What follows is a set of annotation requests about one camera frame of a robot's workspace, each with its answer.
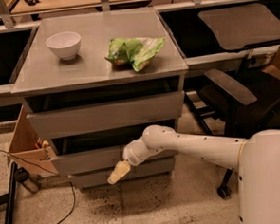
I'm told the black floor cable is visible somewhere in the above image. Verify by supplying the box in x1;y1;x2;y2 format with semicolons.
0;143;79;224

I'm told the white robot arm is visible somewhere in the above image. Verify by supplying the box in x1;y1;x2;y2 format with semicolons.
108;125;280;224

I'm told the brown cardboard box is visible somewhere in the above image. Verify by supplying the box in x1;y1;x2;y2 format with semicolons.
9;107;58;178

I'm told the black office chair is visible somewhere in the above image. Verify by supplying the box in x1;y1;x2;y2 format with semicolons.
178;2;280;202

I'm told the grey drawer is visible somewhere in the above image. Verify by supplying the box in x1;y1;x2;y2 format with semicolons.
49;140;179;178
28;91;184;140
68;155;178;191

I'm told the grey top drawer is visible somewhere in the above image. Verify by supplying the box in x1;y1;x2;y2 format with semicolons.
28;91;184;140

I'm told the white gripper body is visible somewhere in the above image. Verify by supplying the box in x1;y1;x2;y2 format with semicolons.
122;138;159;167

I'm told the white ceramic bowl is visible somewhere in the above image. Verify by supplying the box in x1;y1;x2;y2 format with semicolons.
46;31;82;61

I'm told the green chip bag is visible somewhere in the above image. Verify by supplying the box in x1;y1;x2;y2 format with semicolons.
105;37;164;72

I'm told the grey drawer cabinet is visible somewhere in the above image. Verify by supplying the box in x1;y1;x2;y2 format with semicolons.
12;8;188;190

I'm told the grey bottom drawer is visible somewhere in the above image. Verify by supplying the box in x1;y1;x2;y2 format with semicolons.
68;155;178;191

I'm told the dark bottle on floor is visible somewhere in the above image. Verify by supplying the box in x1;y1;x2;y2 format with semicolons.
14;168;39;194

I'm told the black stand leg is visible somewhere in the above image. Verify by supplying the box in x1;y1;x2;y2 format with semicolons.
0;163;18;224

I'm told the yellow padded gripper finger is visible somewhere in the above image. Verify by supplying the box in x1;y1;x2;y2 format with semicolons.
107;160;131;185

